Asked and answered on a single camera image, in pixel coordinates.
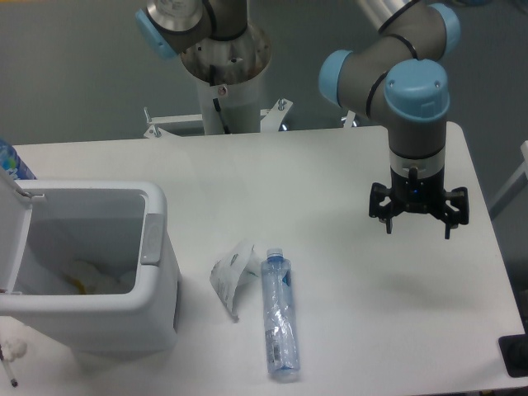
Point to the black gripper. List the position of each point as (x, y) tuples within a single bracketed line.
[(423, 196)]

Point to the white plastic wrapper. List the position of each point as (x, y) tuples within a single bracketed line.
[(240, 266)]

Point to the clear plastic water bottle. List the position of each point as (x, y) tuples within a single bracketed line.
[(279, 316)]

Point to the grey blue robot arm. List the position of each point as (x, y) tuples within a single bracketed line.
[(398, 82)]

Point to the trash inside can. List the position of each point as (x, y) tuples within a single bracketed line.
[(91, 278)]

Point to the white trash can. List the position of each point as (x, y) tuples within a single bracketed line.
[(46, 223)]

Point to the black device at table edge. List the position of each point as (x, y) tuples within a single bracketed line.
[(514, 354)]

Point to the blue patterned container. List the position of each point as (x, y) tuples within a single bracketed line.
[(12, 163)]

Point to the white crumpled tissue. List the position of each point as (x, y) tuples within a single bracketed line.
[(14, 348)]

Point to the white metal frame right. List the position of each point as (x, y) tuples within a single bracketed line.
[(511, 188)]

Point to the white pedestal foot bracket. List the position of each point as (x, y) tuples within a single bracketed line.
[(218, 120)]

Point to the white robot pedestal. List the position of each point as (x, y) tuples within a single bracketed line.
[(229, 71)]

